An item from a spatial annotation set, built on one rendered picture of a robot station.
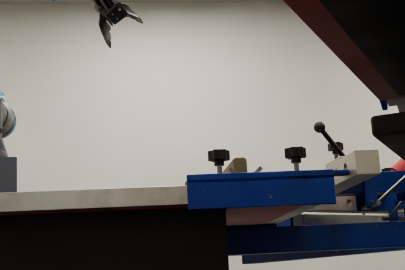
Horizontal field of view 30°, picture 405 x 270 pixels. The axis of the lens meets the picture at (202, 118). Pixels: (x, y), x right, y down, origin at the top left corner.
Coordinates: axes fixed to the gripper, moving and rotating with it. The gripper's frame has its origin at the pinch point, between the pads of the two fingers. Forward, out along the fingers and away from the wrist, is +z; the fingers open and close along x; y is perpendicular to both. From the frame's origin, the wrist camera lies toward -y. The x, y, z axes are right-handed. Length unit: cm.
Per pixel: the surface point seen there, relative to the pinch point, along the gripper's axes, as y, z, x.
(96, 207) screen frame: 124, -26, -47
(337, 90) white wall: -207, 229, 156
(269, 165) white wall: -198, 235, 75
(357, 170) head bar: 143, -6, -3
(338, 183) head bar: 133, 2, -4
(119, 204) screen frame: 126, -24, -44
